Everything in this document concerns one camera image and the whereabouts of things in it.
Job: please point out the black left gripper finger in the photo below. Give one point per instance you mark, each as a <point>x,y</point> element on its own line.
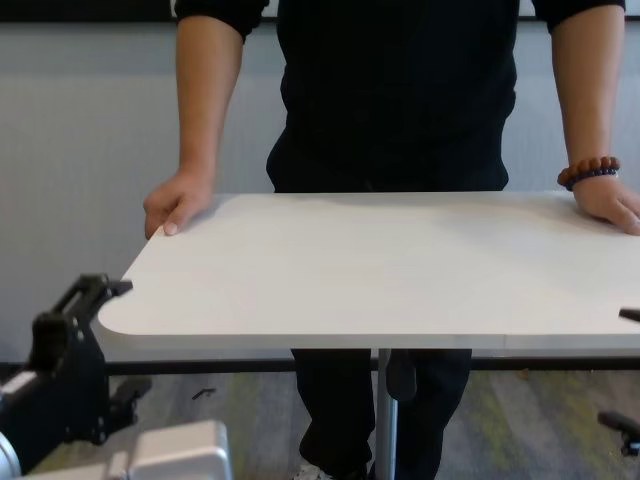
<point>85,297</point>
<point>125,400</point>

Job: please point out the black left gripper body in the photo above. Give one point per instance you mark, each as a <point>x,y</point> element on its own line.
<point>75,375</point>

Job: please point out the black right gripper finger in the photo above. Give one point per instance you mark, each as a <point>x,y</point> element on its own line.
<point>627,425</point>
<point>631,314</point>

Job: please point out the white table top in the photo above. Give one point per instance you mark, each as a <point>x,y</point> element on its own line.
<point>350,265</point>

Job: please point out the person's left forearm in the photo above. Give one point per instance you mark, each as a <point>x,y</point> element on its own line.
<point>585,90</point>

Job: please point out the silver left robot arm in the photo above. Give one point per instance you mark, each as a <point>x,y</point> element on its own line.
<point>30,425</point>

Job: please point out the person's right forearm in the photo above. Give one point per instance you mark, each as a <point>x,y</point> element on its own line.
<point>205,100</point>

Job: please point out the person's left hand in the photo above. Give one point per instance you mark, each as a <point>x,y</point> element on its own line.
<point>610,205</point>

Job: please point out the person's right hand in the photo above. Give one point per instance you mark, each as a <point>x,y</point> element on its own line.
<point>182,200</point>

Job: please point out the small black bent object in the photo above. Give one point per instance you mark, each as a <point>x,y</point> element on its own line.
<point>202,393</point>

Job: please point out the person in black clothes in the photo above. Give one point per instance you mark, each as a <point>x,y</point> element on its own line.
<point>330,400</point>

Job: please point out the silver table column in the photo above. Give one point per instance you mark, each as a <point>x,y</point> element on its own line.
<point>387,440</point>

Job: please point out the black shirt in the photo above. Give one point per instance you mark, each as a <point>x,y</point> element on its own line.
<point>400,75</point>

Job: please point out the black wall baseboard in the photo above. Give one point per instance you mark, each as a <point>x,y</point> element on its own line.
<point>200,367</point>

